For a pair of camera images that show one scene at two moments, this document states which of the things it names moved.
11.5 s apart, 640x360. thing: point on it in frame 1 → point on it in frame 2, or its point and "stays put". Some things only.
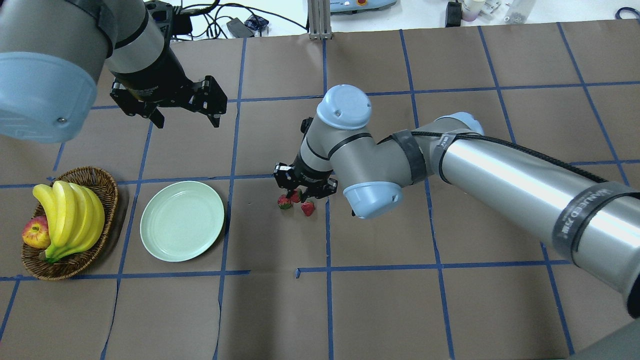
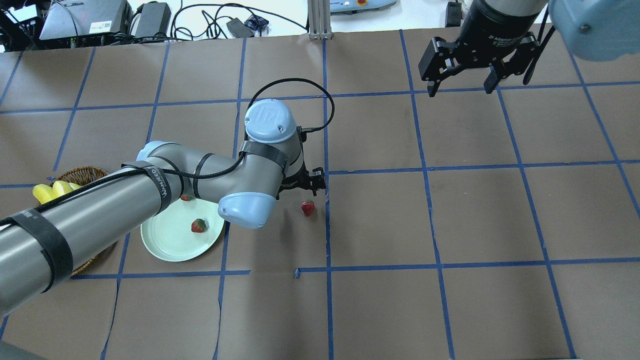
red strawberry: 307,207 stays put
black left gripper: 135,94 → 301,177
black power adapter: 239,28 → 154,20
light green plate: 179,220 stays put
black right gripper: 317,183 → 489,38
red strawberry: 296,195 → 198,225
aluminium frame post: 319,19 stays put
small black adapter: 453,14 stays put
